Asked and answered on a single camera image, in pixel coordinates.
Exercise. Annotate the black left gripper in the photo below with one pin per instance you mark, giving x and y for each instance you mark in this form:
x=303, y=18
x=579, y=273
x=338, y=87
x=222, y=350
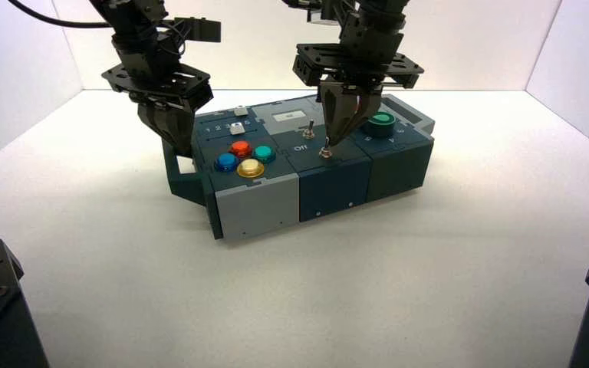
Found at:
x=167, y=84

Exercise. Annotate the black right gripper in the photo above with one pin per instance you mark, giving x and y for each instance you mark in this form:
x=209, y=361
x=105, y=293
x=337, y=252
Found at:
x=365, y=61

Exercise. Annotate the metal toggle switch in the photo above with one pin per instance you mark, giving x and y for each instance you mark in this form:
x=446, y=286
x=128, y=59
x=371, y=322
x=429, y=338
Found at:
x=325, y=152
x=308, y=132

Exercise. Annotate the grey blue control box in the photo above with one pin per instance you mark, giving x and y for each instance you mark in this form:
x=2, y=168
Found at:
x=259, y=208

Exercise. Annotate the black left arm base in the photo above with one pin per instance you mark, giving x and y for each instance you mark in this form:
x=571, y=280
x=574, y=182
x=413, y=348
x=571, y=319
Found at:
x=0, y=315

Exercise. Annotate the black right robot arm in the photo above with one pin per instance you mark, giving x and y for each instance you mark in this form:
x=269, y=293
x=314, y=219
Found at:
x=383, y=9

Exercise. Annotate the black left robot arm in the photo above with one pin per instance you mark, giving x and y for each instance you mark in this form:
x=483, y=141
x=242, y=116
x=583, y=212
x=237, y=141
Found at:
x=134, y=30

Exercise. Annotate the green rotary knob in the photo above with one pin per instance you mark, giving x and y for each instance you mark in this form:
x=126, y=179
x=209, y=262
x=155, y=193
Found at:
x=380, y=123

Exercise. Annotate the white slider knob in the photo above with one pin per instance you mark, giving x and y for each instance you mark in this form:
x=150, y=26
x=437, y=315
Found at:
x=235, y=129
x=240, y=110

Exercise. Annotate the blue push button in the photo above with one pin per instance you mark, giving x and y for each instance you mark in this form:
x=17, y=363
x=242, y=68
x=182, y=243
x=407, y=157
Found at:
x=227, y=161

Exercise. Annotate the red push button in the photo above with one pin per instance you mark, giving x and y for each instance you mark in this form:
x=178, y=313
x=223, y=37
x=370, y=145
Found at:
x=241, y=148

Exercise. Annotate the yellow push button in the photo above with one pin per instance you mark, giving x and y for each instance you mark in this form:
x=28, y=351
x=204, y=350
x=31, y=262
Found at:
x=250, y=167

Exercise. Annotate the teal push button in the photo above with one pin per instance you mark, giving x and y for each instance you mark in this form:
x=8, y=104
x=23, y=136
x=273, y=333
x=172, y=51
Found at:
x=263, y=153

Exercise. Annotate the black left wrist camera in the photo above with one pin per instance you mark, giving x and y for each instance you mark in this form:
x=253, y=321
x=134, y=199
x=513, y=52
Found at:
x=200, y=29

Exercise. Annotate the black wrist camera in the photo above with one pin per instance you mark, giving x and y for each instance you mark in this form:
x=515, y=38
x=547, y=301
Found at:
x=200, y=29
x=320, y=11

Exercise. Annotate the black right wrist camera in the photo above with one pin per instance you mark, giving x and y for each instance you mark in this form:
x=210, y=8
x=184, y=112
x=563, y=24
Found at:
x=320, y=11

